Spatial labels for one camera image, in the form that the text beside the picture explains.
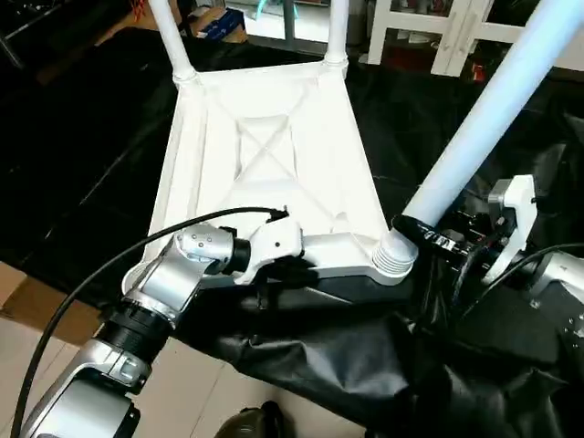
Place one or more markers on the white plastic table top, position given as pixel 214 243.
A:
pixel 274 155

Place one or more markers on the white plastic table leg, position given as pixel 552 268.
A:
pixel 173 41
pixel 336 32
pixel 484 119

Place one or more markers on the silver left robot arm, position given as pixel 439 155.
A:
pixel 155 292

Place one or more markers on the black work mat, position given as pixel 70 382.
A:
pixel 411 365

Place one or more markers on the grey metal pole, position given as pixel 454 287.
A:
pixel 289 20

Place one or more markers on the blue box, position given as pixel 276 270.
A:
pixel 221 23

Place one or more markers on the turquoise plastic stool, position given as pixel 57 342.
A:
pixel 265 7

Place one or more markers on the brown cardboard board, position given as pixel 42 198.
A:
pixel 137 18

